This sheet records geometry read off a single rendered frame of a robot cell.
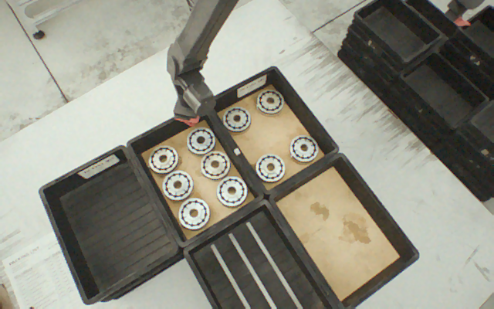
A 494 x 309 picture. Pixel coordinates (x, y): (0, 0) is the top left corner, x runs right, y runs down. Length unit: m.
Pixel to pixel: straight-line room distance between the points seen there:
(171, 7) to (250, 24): 1.21
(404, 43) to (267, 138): 1.14
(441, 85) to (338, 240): 1.30
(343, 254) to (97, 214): 0.82
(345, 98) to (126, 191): 0.96
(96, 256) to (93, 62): 1.69
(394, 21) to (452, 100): 0.56
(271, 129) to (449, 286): 0.86
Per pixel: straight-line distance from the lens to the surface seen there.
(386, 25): 2.13
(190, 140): 1.18
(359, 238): 1.17
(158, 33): 2.63
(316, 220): 1.14
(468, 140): 1.93
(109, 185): 1.22
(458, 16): 1.21
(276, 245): 1.11
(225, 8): 0.59
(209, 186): 1.14
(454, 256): 1.46
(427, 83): 2.13
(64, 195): 1.28
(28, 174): 1.53
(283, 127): 1.23
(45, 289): 1.40
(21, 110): 2.63
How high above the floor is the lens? 1.93
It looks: 69 degrees down
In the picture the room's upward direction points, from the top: 5 degrees clockwise
